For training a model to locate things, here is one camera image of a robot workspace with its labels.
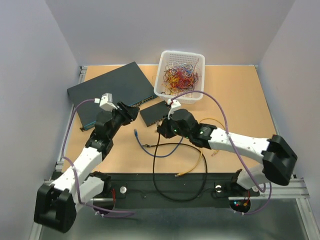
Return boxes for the small black network switch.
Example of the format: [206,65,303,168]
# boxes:
[139,101,169,127]

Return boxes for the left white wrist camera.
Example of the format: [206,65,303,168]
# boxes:
[94,93,117,112]

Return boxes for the large dark network switch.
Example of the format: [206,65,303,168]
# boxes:
[66,61,159,132]

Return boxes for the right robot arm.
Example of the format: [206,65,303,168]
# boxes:
[156,109,298,195]

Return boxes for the aluminium frame rail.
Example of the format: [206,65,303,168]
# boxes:
[39,177,311,201]

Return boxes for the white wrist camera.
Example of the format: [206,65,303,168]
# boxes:
[166,98,182,120]
[94,93,117,112]

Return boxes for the tangled colourful wires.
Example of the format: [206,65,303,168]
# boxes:
[159,62,202,97]

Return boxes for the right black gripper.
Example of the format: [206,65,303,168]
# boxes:
[157,111,191,139]

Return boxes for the black ethernet cable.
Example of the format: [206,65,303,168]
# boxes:
[143,129,208,202]

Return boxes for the yellow ethernet cable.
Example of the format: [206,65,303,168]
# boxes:
[174,118,228,178]

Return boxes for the blue ethernet cable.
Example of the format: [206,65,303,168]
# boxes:
[133,128,185,158]

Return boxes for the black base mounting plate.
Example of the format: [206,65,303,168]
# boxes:
[82,172,261,209]

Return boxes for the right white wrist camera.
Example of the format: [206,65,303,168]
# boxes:
[166,98,182,120]

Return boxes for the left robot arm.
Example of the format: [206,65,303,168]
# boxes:
[33,96,140,233]

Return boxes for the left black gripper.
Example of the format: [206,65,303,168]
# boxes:
[106,101,140,139]

